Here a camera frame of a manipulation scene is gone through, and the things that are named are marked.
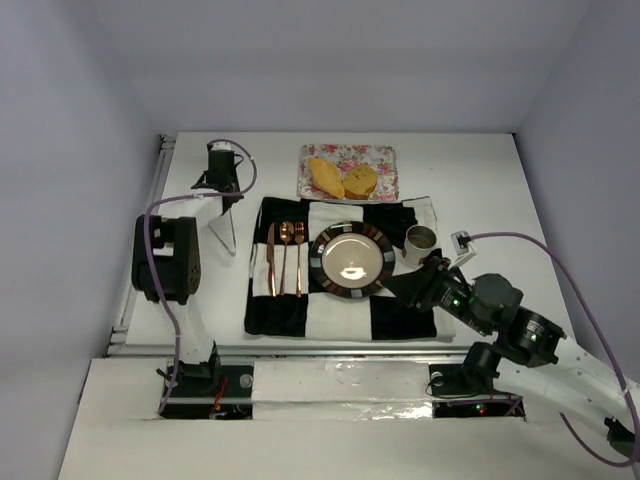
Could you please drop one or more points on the copper knife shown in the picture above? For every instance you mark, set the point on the copper knife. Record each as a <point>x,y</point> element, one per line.
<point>270,256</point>

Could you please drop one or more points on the brown round bread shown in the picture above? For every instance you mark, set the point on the brown round bread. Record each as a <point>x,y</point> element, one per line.
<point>359,182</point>

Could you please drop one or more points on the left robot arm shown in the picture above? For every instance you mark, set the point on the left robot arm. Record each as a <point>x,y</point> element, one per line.
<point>166,266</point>

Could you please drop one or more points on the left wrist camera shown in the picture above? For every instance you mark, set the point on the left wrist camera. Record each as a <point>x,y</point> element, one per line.
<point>219,146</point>

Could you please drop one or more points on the metal cup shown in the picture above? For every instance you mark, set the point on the metal cup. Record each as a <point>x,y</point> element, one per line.
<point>420,242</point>

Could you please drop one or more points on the dark rimmed round plate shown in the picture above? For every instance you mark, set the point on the dark rimmed round plate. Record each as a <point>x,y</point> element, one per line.
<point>351,260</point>

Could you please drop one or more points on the aluminium rail frame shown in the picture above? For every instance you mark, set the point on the aluminium rail frame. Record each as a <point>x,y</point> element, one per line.
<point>476,183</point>

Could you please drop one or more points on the silver metal tongs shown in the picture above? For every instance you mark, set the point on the silver metal tongs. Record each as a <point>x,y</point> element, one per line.
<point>223,230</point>

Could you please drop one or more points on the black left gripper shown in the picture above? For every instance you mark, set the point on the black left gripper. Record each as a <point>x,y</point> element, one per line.
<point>218,186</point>

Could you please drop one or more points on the floral rectangular tray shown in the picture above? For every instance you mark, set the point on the floral rectangular tray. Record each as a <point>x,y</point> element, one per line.
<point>346,156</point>

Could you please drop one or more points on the yellow oval bread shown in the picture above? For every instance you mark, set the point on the yellow oval bread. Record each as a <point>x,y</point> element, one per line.
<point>326,177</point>

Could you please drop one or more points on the copper spoon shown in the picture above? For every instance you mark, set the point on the copper spoon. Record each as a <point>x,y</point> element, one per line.
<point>286,233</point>

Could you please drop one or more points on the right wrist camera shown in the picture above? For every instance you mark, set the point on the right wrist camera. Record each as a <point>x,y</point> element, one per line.
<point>463,247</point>

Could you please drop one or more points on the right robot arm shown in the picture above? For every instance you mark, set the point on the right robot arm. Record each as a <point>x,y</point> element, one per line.
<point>530,355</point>

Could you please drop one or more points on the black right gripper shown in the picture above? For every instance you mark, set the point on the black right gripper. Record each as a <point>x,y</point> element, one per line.
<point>425,282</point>

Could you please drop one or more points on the copper fork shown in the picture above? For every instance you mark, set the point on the copper fork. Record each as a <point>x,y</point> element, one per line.
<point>299,236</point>

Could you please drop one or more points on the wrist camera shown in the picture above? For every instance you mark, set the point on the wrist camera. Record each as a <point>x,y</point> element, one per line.
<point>219,146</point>
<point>463,247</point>

